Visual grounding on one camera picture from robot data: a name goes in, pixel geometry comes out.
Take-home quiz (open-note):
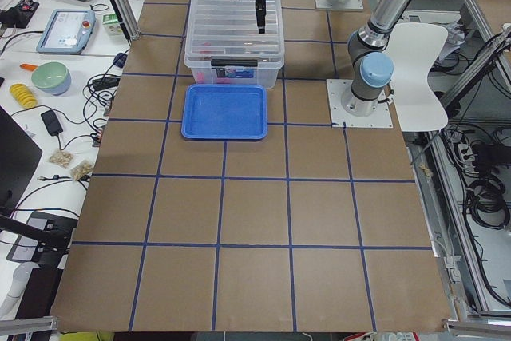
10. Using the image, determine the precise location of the white chair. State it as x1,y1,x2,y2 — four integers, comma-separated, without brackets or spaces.
385,22,448,132

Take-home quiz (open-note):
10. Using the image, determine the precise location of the black cable coil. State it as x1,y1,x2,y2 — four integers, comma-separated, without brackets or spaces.
462,176,510,230

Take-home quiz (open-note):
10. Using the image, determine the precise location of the snack bag on desk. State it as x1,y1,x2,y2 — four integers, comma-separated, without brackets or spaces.
70,160,94,181
48,149,74,169

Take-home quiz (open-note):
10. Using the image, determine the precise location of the black monitor on desk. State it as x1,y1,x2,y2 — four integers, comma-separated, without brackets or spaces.
0,108,42,216

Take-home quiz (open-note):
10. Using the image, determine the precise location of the clear plastic box lid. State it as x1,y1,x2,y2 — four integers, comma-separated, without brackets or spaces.
184,0,285,69

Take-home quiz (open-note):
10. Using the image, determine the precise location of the green milk carton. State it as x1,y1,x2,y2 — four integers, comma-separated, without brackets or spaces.
101,14,124,36

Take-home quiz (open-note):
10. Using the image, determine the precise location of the clear plastic storage box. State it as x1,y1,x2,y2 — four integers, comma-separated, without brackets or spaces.
183,0,287,89

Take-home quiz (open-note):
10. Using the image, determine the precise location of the toy carrot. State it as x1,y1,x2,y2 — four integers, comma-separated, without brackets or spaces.
20,63,38,72

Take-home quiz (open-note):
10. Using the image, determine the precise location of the green blue bowl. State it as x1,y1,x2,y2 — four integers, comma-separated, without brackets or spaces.
31,61,71,95

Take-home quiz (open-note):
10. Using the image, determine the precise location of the black box latch handle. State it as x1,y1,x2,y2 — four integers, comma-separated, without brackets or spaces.
211,58,258,68

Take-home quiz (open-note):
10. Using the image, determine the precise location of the black power adapter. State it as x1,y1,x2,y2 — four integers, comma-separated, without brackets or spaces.
41,110,63,137

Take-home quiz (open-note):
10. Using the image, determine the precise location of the near teach pendant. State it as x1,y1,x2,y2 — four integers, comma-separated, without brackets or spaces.
36,9,96,54

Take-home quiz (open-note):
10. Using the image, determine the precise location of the blue plastic tray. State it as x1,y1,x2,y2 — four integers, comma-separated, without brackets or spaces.
181,84,267,141

